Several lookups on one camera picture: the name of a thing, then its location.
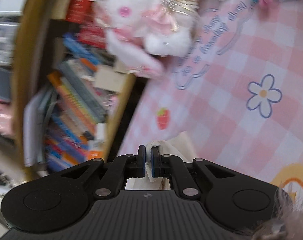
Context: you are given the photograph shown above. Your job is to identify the beige t-shirt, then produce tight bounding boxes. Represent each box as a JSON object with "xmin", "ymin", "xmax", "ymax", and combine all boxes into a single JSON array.
[{"xmin": 125, "ymin": 131, "xmax": 199, "ymax": 190}]

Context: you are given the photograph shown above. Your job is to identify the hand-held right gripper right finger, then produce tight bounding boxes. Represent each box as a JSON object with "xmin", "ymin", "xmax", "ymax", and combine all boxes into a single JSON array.
[{"xmin": 151, "ymin": 146, "xmax": 235, "ymax": 200}]

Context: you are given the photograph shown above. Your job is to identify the wooden bookshelf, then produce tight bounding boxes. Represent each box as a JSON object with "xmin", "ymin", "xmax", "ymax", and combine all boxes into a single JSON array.
[{"xmin": 12, "ymin": 0, "xmax": 147, "ymax": 178}]

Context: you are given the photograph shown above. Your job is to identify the pink white plush bunny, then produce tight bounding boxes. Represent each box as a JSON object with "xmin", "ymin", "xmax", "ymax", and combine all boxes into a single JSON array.
[{"xmin": 95, "ymin": 0, "xmax": 200, "ymax": 78}]

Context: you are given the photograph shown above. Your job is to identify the fluffy pink sleeve cuff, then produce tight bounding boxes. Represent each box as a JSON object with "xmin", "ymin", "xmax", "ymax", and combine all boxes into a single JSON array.
[{"xmin": 251, "ymin": 187, "xmax": 303, "ymax": 240}]

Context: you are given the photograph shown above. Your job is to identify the cream pen holder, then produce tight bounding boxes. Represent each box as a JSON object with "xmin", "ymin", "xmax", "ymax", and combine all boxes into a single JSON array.
[{"xmin": 94, "ymin": 66, "xmax": 128, "ymax": 94}]

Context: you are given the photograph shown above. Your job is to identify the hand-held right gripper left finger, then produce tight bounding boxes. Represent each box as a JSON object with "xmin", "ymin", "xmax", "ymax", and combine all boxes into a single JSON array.
[{"xmin": 60, "ymin": 145, "xmax": 146, "ymax": 200}]

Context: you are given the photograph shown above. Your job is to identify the row of colourful books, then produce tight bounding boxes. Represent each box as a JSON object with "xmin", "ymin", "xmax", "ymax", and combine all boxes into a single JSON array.
[{"xmin": 24, "ymin": 34, "xmax": 112, "ymax": 173}]

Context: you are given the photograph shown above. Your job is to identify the red thick dictionary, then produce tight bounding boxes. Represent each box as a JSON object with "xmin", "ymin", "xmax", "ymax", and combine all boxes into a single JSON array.
[{"xmin": 65, "ymin": 0, "xmax": 109, "ymax": 49}]

